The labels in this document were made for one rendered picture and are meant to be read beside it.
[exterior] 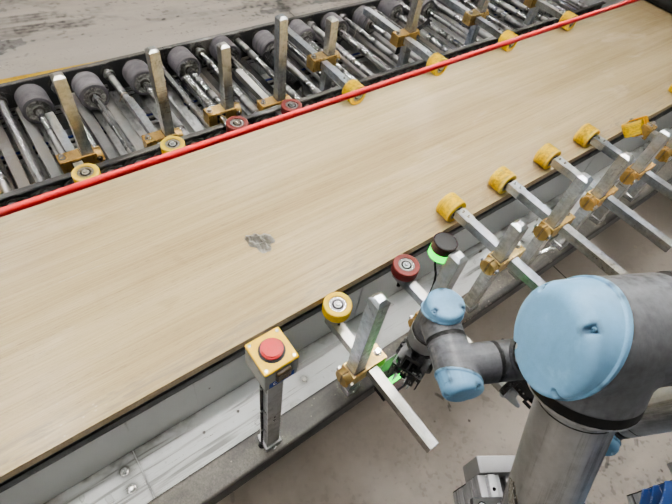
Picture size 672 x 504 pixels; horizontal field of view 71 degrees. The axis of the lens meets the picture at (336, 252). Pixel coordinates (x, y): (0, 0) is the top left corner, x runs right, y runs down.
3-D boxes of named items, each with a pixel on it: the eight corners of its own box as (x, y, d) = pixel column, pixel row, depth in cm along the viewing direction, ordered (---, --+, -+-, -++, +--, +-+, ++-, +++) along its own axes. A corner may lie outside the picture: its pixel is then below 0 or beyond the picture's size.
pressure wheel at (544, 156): (562, 147, 166) (545, 163, 166) (560, 158, 173) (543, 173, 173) (549, 137, 169) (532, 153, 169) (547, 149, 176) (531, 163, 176)
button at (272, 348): (287, 355, 83) (288, 350, 81) (267, 366, 81) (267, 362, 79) (275, 337, 84) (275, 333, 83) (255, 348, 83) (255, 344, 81)
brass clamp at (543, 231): (569, 228, 152) (577, 218, 148) (544, 245, 146) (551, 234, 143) (554, 216, 155) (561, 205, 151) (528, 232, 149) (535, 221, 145)
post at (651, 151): (595, 227, 192) (676, 132, 155) (590, 230, 191) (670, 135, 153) (588, 221, 194) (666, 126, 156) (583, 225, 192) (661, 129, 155)
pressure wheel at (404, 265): (416, 288, 146) (426, 267, 137) (397, 300, 142) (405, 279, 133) (399, 270, 149) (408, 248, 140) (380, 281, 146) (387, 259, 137)
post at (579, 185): (521, 276, 168) (595, 177, 130) (515, 280, 167) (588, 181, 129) (514, 269, 170) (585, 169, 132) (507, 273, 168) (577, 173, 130)
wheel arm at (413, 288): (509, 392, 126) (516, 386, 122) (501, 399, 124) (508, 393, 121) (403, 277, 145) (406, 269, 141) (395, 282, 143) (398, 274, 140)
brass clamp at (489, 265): (520, 260, 141) (528, 250, 137) (490, 280, 136) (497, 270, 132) (505, 246, 144) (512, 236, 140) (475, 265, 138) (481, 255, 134)
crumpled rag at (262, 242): (279, 239, 138) (279, 234, 136) (267, 255, 134) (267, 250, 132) (253, 227, 140) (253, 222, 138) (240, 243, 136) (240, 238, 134)
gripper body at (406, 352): (385, 372, 106) (397, 348, 96) (403, 344, 111) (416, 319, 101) (415, 392, 104) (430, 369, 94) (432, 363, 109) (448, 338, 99)
